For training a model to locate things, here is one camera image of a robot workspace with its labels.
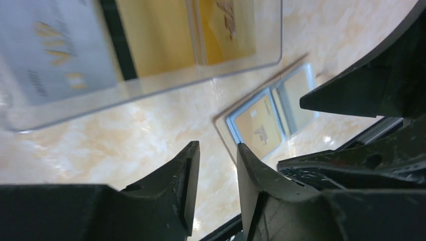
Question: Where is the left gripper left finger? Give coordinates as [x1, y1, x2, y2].
[1, 141, 200, 240]

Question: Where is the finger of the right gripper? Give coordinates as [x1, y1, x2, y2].
[299, 1, 425, 118]
[277, 114, 426, 191]

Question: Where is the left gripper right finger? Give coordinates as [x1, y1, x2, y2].
[237, 144, 425, 240]

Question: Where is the clear plastic card box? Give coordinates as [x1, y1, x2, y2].
[1, 1, 283, 133]

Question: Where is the yellow card stack in box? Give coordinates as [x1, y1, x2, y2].
[116, 1, 256, 78]

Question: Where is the grey credit card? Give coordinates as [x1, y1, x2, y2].
[1, 1, 117, 105]

